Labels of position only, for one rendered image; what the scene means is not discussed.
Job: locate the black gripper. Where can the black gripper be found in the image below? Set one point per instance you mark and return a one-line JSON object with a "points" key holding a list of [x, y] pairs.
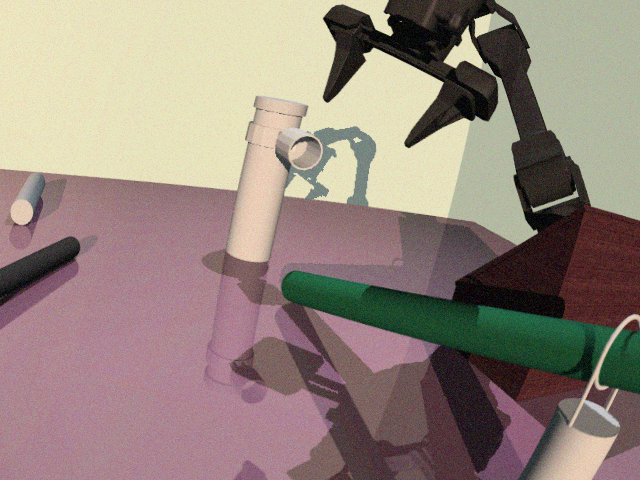
{"points": [[468, 91]]}

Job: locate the green cylindrical rail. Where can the green cylindrical rail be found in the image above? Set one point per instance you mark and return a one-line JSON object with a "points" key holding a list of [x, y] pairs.
{"points": [[563, 347]]}

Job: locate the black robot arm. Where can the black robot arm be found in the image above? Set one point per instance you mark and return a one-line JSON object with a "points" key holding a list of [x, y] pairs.
{"points": [[543, 173]]}

